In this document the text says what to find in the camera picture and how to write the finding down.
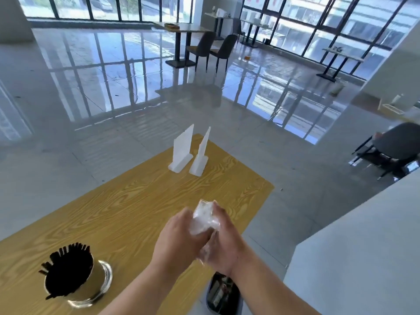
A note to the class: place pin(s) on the black framed window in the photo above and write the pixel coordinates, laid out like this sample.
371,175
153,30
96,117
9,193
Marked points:
98,8
328,26

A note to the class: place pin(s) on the wide white plastic stand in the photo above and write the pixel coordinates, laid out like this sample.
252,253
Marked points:
182,147

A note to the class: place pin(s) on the person's left hand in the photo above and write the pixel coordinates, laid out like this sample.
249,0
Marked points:
177,239

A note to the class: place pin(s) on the white table with black legs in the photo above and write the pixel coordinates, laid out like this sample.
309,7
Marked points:
344,56

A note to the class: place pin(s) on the steel cylindrical holder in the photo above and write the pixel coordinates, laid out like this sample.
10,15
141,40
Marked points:
93,278

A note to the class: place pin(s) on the bunch of black straws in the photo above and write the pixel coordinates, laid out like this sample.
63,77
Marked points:
69,272

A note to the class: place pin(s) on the person's right forearm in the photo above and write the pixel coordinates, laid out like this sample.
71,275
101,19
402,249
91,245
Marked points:
272,291

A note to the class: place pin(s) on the white flat panel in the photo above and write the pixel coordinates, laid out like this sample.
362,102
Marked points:
361,259

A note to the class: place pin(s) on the person's left forearm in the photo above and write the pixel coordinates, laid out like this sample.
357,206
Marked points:
137,295

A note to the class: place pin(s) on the small wooden tray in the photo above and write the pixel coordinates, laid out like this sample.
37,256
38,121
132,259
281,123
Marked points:
172,26

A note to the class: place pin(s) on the narrow white plastic stand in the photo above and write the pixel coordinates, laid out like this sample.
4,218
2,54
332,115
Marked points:
200,160

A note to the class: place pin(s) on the wooden table with black pedestal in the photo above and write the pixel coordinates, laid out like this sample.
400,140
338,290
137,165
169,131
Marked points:
213,15
190,28

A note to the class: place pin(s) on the clear plastic bag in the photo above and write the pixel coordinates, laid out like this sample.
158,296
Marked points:
203,218

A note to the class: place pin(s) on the white table sign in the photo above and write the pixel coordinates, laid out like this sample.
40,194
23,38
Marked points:
221,12

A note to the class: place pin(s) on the person's right hand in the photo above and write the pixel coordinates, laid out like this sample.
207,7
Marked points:
229,249

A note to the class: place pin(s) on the dark chair seat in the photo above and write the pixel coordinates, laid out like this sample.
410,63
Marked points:
223,295

